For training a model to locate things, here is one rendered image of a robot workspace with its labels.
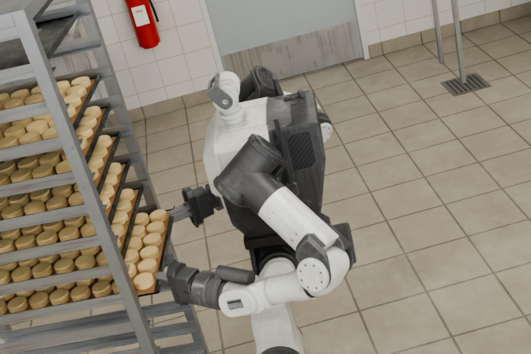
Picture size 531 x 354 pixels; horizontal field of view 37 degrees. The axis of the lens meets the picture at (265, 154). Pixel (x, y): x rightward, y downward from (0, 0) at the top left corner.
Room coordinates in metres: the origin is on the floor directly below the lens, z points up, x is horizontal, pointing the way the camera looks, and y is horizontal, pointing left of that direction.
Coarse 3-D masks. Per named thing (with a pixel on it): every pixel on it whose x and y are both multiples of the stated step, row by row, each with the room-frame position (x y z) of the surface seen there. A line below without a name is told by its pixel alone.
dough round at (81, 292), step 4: (76, 288) 1.72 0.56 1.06; (80, 288) 1.72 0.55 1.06; (84, 288) 1.71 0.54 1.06; (88, 288) 1.71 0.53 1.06; (72, 292) 1.71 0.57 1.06; (76, 292) 1.70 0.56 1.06; (80, 292) 1.70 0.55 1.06; (84, 292) 1.69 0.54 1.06; (88, 292) 1.70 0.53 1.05; (72, 296) 1.69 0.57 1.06; (76, 296) 1.69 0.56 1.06; (80, 296) 1.68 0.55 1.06; (84, 296) 1.69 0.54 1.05; (88, 296) 1.70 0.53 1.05; (76, 300) 1.69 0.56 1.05
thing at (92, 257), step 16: (128, 192) 2.00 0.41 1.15; (128, 208) 1.93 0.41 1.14; (112, 224) 1.84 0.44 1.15; (128, 224) 1.86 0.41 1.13; (48, 256) 1.76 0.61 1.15; (64, 256) 1.75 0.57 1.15; (80, 256) 1.73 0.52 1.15; (96, 256) 1.74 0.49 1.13; (0, 272) 1.75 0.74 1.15; (16, 272) 1.73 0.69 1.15; (32, 272) 1.71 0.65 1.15; (48, 272) 1.70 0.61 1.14; (64, 272) 1.69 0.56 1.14
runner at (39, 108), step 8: (32, 104) 1.65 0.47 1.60; (40, 104) 1.64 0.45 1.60; (0, 112) 1.65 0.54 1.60; (8, 112) 1.65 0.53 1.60; (16, 112) 1.65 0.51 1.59; (24, 112) 1.65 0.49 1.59; (32, 112) 1.65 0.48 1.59; (40, 112) 1.64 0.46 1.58; (48, 112) 1.64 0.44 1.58; (0, 120) 1.66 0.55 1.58; (8, 120) 1.65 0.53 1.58; (16, 120) 1.65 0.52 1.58
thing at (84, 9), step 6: (66, 6) 2.06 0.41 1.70; (72, 6) 2.06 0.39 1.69; (78, 6) 2.06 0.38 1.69; (84, 6) 2.05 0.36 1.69; (48, 12) 2.07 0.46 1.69; (54, 12) 2.06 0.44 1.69; (60, 12) 2.06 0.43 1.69; (66, 12) 2.06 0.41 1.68; (72, 12) 2.06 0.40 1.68; (84, 12) 2.05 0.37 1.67; (90, 12) 2.05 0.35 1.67; (42, 18) 2.07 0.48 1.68; (48, 18) 2.07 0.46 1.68; (54, 18) 2.06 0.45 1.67
